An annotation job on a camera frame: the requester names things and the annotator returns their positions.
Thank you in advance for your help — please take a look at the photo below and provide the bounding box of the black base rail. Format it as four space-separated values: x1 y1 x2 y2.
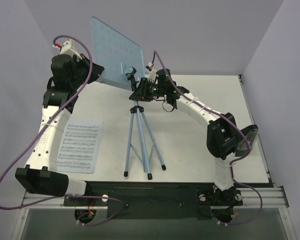
62 181 276 221

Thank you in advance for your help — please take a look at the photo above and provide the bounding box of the sheet music page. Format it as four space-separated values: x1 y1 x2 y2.
57 119 103 174

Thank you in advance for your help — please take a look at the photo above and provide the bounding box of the light blue music stand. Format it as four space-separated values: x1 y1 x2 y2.
90 16 166 181

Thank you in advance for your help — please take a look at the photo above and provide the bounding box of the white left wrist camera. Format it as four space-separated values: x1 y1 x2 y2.
53 39 82 59

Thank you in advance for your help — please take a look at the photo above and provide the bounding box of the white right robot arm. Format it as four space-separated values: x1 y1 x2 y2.
126 68 258 205

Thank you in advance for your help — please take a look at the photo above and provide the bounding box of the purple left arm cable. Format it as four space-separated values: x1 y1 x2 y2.
0 36 123 228

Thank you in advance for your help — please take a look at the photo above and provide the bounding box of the black metronome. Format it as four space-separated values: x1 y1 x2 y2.
235 124 259 157

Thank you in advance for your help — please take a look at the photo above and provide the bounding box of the aluminium frame rail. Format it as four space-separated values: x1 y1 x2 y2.
22 187 289 210

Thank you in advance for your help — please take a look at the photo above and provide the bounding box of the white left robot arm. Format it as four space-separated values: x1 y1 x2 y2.
15 53 104 206

